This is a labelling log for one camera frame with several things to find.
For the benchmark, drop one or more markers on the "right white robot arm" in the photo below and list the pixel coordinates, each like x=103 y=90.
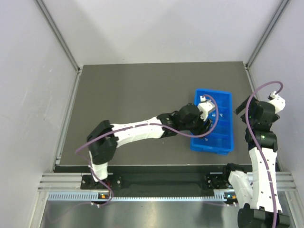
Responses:
x=259 y=205

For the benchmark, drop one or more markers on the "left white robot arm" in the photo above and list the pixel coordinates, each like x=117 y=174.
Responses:
x=192 y=120

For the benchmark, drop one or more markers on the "grey slotted cable duct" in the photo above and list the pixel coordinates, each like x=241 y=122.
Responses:
x=103 y=196

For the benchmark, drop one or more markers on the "blue compartment bin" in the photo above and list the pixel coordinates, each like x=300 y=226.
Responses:
x=220 y=140

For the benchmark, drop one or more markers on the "aluminium frame post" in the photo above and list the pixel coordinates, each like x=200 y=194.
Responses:
x=50 y=21
x=283 y=4

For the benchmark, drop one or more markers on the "right aluminium frame post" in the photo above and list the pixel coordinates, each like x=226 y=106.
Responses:
x=283 y=4

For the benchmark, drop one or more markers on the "left aluminium frame post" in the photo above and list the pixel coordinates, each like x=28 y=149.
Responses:
x=50 y=21

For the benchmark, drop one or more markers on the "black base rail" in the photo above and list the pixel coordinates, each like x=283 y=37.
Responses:
x=122 y=177

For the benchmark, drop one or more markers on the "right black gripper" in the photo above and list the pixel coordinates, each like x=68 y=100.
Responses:
x=245 y=106

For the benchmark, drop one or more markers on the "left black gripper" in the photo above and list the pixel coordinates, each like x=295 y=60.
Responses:
x=203 y=126

